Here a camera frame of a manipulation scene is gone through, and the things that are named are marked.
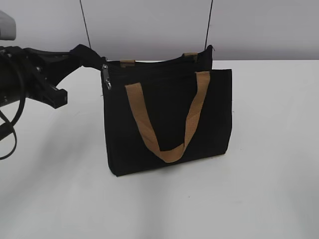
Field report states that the tan front bag handle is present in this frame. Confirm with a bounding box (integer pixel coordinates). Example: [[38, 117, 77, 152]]
[[125, 71, 210, 163]]

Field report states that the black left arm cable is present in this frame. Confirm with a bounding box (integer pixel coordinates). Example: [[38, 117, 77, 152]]
[[0, 47, 25, 160]]

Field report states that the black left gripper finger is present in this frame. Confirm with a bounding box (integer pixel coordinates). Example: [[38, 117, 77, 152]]
[[24, 48, 75, 65], [37, 66, 68, 109]]

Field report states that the tan bag handle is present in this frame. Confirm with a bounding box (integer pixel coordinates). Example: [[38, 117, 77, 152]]
[[125, 71, 210, 163], [120, 52, 198, 68]]

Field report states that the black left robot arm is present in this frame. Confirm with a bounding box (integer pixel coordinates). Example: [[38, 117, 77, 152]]
[[0, 46, 80, 109]]

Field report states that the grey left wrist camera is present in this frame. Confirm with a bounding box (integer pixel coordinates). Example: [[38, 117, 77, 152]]
[[0, 10, 16, 40]]

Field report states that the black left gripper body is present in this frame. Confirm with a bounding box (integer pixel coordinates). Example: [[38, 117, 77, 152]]
[[0, 46, 38, 105]]

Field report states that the black tote bag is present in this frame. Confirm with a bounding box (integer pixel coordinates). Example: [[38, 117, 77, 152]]
[[71, 45, 232, 176]]

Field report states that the tan rear bag handle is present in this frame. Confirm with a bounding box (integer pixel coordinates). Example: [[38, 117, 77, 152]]
[[120, 52, 198, 68]]

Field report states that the metal zipper pull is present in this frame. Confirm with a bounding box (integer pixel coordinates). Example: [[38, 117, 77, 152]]
[[101, 64, 112, 90]]

